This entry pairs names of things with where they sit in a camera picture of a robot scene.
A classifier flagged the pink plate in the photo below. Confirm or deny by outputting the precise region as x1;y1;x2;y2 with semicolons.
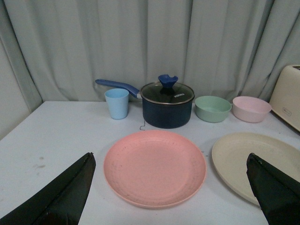
103;130;207;209

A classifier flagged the grey curtain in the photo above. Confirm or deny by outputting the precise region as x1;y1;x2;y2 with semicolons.
0;0;300;140

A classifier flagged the cream toaster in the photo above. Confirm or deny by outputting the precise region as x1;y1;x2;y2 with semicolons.
270;65;300;130

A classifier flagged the light blue cup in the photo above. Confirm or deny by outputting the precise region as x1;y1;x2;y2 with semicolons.
105;88;129;120

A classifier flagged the pink bowl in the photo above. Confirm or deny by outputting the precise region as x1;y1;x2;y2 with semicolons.
232;96;272;123

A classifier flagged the dark blue saucepan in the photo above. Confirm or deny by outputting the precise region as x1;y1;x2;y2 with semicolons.
95;79;193;129

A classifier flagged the glass lid with blue knob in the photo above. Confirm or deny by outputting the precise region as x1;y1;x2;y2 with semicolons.
140;74;195;105

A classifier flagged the green bowl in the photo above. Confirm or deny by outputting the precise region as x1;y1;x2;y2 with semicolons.
195;96;232;123

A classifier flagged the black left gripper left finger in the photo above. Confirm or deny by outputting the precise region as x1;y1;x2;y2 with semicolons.
0;153;96;225

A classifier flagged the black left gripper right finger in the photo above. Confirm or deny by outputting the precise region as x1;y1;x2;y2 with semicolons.
247;153;300;225

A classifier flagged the cream plate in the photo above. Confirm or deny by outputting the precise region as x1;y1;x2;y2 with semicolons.
211;132;300;205

